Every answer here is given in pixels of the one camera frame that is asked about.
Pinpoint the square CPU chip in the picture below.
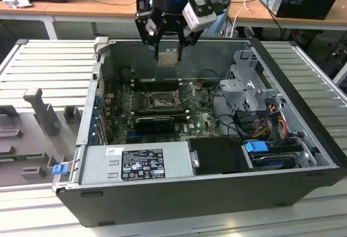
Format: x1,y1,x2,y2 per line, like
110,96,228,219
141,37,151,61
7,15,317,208
157,52,180,67

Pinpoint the grey case handle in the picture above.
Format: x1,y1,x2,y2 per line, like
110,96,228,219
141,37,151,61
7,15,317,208
93,36,111,57

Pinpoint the green motherboard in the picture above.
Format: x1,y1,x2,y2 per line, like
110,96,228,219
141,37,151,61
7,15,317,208
104,81,231,144

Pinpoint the grey power supply unit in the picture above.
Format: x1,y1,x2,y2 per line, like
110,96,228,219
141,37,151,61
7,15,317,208
79,141,195,185

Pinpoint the wooden desk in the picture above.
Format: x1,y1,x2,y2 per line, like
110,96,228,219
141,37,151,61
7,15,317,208
0,0,347,41

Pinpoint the black looped wire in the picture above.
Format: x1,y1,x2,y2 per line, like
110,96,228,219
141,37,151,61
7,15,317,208
210,84,245,138

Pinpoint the blue case latch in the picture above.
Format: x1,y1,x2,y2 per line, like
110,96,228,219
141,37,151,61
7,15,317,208
52,163,68,176

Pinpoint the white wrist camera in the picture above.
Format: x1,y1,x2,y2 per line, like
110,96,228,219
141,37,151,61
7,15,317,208
181,1,218,32

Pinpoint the black plastic air shroud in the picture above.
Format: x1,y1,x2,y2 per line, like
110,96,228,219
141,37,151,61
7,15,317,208
186,136,256,176

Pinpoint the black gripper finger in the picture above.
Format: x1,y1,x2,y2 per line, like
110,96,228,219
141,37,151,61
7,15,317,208
176,27,204,62
134,10,161,61

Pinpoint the black graphics card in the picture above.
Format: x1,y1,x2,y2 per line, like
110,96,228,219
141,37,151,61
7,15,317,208
134,116,176,135

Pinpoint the black RAM slot row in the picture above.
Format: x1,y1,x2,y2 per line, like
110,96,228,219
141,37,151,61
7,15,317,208
133,78,182,92
133,108,190,121

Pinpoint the metal socket cover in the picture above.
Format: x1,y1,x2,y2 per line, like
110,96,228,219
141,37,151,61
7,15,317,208
176,81,197,106

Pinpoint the yellow and red wire bundle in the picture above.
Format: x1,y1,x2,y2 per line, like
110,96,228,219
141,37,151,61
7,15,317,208
252,112,289,140

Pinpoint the crumpled white paper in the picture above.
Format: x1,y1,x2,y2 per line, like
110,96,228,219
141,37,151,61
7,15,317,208
1,0,34,10

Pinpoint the grey parts rack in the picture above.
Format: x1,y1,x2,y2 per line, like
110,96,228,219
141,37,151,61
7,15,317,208
0,87,85,188

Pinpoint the silver drive cage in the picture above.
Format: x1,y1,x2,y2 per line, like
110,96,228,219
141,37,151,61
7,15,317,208
219,48,286,113

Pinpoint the white cable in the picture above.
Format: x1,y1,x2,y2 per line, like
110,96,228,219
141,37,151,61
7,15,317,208
223,0,252,37

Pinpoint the pale blue teach pendant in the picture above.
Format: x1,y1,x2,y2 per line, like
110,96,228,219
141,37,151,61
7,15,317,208
210,11,232,37

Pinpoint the black open PC case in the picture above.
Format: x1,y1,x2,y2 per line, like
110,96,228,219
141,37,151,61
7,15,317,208
52,36,347,228

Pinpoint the hard disk in blue carrier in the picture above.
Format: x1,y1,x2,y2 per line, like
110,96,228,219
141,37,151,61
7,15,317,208
243,140,300,171

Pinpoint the CPU socket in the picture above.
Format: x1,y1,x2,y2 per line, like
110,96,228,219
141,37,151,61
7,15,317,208
147,92,182,111

